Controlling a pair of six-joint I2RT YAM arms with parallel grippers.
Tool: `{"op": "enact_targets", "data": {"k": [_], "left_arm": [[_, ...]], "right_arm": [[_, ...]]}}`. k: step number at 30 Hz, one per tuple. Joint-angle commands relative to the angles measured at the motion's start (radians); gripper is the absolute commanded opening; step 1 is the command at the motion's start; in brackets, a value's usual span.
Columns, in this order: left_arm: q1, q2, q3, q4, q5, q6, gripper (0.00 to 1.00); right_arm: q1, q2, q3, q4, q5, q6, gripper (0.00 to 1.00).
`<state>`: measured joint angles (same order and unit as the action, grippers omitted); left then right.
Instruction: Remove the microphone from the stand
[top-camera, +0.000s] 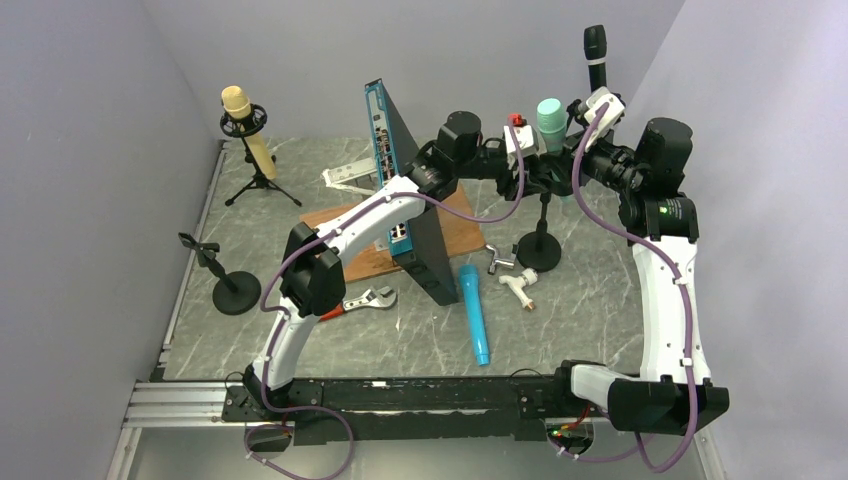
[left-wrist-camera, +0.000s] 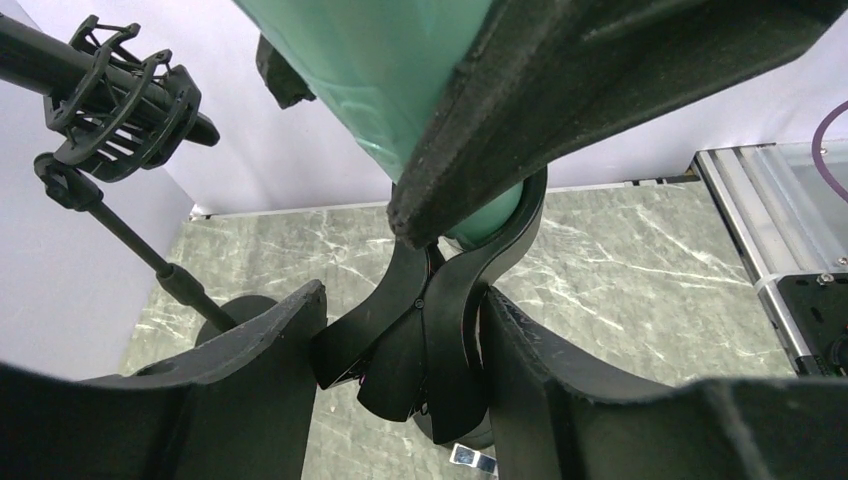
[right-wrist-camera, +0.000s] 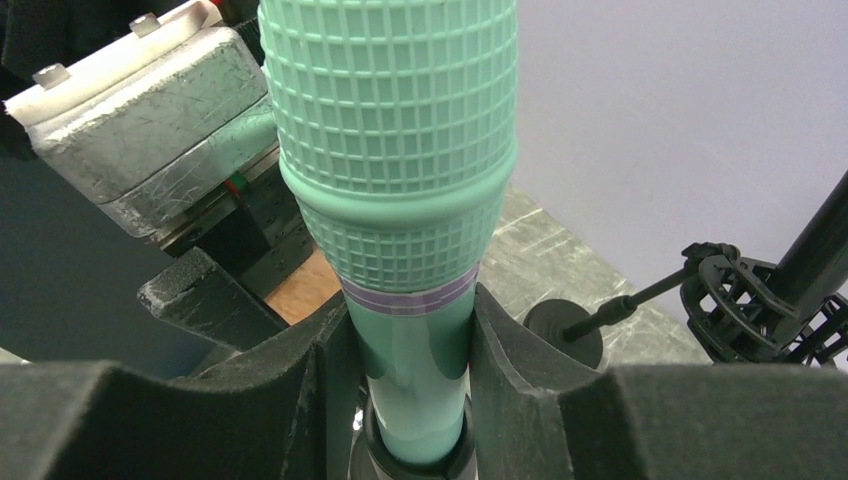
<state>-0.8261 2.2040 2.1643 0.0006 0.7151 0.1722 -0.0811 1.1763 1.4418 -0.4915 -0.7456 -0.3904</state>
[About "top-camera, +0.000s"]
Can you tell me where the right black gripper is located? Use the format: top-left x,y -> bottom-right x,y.
540,121 -> 645,195

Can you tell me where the mint green microphone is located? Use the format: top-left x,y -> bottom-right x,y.
535,97 -> 576,199

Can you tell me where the black stand of green microphone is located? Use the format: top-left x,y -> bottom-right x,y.
516,193 -> 562,272

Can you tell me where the blue microphone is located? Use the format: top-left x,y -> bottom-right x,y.
458,264 -> 490,366

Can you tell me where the black microphone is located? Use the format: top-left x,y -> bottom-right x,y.
583,24 -> 607,92

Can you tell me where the black round-base mic stand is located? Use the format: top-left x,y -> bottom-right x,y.
178,232 -> 262,316

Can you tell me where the black stand with shock mount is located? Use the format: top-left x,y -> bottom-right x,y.
566,99 -> 588,123

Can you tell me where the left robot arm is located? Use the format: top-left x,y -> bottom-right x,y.
244,111 -> 541,420

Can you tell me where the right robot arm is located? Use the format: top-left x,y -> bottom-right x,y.
550,117 -> 730,436

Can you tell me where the black tripod mic stand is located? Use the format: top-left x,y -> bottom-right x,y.
219,102 -> 302,207

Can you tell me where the beige microphone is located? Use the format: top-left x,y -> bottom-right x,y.
219,85 -> 277,180

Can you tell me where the chrome faucet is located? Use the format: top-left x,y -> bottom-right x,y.
484,243 -> 519,275

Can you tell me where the white plastic faucet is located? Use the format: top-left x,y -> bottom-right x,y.
498,268 -> 538,311

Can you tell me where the wooden board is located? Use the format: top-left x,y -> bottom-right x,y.
299,184 -> 485,283

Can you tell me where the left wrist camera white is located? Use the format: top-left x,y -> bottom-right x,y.
503,113 -> 539,167

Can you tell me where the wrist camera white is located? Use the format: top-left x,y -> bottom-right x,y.
503,113 -> 539,167
579,86 -> 625,152

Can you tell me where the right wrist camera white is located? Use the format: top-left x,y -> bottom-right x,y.
579,86 -> 625,152

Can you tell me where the blue black network switch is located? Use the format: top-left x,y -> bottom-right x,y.
364,78 -> 459,306

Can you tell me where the adjustable wrench red handle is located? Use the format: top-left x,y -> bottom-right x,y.
320,287 -> 397,322

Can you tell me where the metal bracket holder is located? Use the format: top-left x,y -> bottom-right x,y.
321,158 -> 379,198

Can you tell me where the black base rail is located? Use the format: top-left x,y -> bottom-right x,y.
220,374 -> 588,446

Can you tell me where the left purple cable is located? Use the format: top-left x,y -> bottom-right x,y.
258,119 -> 528,419

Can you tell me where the aluminium frame rail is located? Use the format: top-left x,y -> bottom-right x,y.
105,378 -> 727,480

